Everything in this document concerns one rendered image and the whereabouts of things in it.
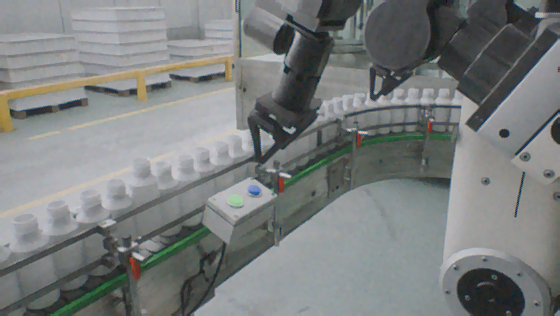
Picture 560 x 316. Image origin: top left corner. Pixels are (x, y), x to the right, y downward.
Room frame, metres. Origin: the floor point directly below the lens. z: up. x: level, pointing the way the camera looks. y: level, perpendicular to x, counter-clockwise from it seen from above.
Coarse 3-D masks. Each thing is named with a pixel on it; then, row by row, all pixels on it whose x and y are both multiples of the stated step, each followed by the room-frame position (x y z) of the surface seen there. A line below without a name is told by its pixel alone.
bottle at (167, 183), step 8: (160, 168) 0.86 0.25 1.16; (168, 168) 0.87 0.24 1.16; (160, 176) 0.86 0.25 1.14; (168, 176) 0.86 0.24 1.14; (160, 184) 0.85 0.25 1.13; (168, 184) 0.86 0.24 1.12; (176, 184) 0.87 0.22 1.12; (160, 192) 0.85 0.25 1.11; (168, 192) 0.85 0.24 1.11; (168, 200) 0.85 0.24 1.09; (176, 200) 0.86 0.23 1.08; (168, 208) 0.85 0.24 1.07; (176, 208) 0.86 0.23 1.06; (168, 216) 0.85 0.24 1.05; (176, 216) 0.86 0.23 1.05; (168, 232) 0.85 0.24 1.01; (176, 232) 0.86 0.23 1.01
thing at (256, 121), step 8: (256, 112) 0.60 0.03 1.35; (264, 112) 0.61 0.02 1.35; (248, 120) 0.60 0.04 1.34; (256, 120) 0.59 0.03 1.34; (264, 120) 0.59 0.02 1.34; (272, 120) 0.60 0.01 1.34; (256, 128) 0.60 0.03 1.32; (264, 128) 0.59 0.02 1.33; (272, 128) 0.58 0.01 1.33; (280, 128) 0.59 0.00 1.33; (256, 136) 0.61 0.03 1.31; (272, 136) 0.59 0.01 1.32; (280, 136) 0.57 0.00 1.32; (288, 136) 0.58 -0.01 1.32; (256, 144) 0.61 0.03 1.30; (280, 144) 0.58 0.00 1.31; (256, 152) 0.62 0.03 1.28; (272, 152) 0.60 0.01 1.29; (256, 160) 0.62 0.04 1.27; (264, 160) 0.61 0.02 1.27
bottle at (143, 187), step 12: (144, 156) 0.84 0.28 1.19; (132, 168) 0.81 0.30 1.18; (144, 168) 0.81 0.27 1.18; (132, 180) 0.81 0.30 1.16; (144, 180) 0.80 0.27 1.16; (156, 180) 0.82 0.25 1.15; (132, 192) 0.80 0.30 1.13; (144, 192) 0.80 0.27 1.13; (156, 192) 0.81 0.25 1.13; (144, 216) 0.79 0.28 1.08; (156, 216) 0.81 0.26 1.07; (144, 228) 0.79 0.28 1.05; (156, 228) 0.80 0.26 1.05
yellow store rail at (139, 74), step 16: (176, 64) 7.20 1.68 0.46; (192, 64) 7.48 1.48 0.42; (208, 64) 7.78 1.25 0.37; (224, 64) 8.25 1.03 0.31; (80, 80) 5.81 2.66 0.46; (96, 80) 6.00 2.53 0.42; (112, 80) 6.20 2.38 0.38; (144, 80) 6.63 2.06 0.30; (224, 80) 8.23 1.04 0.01; (0, 96) 4.96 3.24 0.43; (16, 96) 5.12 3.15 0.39; (144, 96) 6.60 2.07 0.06; (0, 112) 4.94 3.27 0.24
